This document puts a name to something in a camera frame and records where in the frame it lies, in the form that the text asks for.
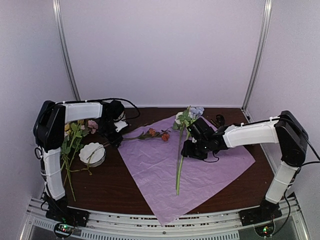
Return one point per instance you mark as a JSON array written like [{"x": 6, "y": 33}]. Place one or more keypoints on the purple wrapping paper sheet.
[{"x": 152, "y": 164}]

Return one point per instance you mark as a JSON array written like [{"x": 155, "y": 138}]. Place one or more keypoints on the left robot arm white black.
[{"x": 49, "y": 137}]

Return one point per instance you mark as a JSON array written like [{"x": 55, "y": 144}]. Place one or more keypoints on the right aluminium corner post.
[{"x": 264, "y": 31}]

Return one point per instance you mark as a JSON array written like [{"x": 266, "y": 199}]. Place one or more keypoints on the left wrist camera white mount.
[{"x": 120, "y": 123}]

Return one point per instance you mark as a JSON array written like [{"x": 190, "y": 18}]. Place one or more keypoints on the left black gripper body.
[{"x": 106, "y": 130}]

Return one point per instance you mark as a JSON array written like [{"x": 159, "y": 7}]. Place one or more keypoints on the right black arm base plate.
[{"x": 258, "y": 215}]

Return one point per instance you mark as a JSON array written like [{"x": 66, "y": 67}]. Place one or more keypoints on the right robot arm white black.
[{"x": 283, "y": 130}]

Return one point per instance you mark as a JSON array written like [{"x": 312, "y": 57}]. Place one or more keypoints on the pink white fake rose stem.
[{"x": 91, "y": 128}]

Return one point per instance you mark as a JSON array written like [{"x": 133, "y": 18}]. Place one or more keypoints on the white scalloped bowl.
[{"x": 92, "y": 154}]

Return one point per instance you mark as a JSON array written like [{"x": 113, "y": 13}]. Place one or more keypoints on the left aluminium corner post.
[{"x": 56, "y": 4}]

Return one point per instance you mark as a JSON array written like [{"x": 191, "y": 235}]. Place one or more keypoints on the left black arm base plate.
[{"x": 73, "y": 217}]

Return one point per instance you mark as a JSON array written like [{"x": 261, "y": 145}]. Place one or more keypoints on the aluminium front rail frame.
[{"x": 224, "y": 225}]

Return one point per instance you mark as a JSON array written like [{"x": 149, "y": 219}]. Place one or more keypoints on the aluminium corner post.
[
  {"x": 264, "y": 31},
  {"x": 56, "y": 4}
]

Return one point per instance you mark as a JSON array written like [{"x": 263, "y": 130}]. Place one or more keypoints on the pale yellow fake flower bunch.
[{"x": 74, "y": 132}]

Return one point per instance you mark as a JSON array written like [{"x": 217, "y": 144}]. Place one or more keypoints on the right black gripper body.
[{"x": 199, "y": 151}]

